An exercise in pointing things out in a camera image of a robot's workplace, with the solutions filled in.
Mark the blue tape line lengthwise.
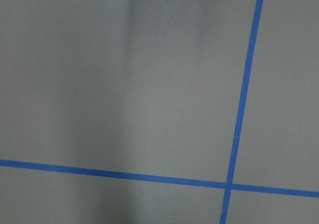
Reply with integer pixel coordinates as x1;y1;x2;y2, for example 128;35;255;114
219;0;264;224

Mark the blue tape line crosswise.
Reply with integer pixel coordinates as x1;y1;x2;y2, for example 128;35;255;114
0;159;319;198

